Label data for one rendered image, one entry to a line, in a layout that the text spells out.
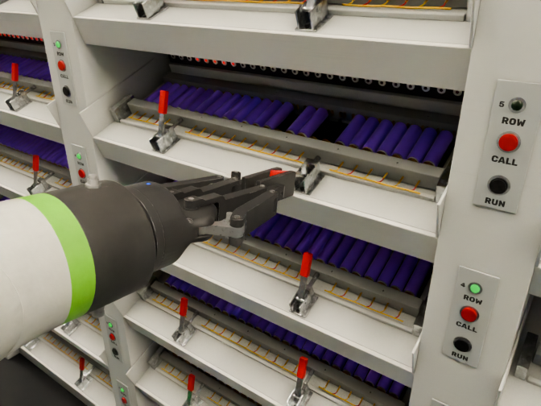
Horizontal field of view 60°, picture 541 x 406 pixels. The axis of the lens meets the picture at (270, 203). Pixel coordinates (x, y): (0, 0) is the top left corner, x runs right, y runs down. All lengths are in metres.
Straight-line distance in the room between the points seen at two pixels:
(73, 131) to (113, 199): 0.59
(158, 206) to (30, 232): 0.10
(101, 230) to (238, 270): 0.47
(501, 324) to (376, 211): 0.18
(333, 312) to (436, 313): 0.17
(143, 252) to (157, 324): 0.67
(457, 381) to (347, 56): 0.40
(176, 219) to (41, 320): 0.13
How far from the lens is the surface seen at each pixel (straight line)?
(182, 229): 0.39
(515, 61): 0.48
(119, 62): 0.91
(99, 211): 0.34
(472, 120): 0.49
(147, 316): 1.04
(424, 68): 0.50
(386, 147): 0.63
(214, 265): 0.81
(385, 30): 0.53
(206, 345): 0.95
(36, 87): 1.14
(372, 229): 0.58
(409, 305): 0.68
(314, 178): 0.61
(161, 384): 1.17
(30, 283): 0.31
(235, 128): 0.72
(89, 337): 1.34
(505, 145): 0.48
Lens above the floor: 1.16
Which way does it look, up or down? 26 degrees down
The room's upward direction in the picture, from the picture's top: straight up
